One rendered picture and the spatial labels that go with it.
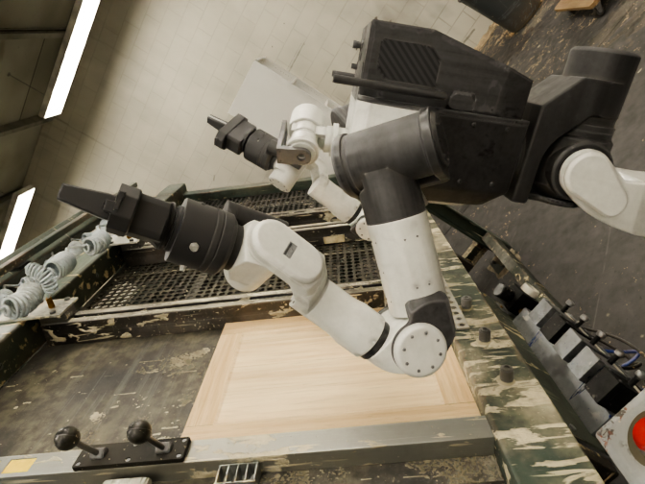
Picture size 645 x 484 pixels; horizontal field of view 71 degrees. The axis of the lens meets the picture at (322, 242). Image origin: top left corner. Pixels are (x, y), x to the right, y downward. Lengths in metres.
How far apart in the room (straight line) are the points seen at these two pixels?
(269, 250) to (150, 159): 6.22
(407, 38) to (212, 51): 5.51
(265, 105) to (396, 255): 4.15
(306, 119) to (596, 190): 0.54
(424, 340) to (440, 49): 0.45
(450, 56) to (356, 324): 0.45
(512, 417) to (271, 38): 5.58
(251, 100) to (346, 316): 4.19
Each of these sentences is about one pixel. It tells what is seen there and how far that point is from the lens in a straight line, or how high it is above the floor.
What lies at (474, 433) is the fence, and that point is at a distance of 0.87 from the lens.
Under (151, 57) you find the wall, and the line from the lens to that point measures 6.50.
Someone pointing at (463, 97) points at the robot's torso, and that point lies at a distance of 0.82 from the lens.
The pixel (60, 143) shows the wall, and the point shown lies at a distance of 7.30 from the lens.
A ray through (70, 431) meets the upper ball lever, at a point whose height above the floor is 1.51.
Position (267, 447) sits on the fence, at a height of 1.21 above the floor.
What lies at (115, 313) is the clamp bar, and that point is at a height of 1.61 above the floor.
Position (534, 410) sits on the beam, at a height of 0.85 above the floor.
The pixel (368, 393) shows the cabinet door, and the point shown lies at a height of 1.05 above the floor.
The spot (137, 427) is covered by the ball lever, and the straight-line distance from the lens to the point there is 0.82.
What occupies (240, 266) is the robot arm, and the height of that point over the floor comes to 1.41.
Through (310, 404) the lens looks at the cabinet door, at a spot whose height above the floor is 1.14.
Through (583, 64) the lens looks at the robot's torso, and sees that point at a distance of 0.96.
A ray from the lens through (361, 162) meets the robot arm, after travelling 0.64.
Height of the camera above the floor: 1.45
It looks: 11 degrees down
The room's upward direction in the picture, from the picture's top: 60 degrees counter-clockwise
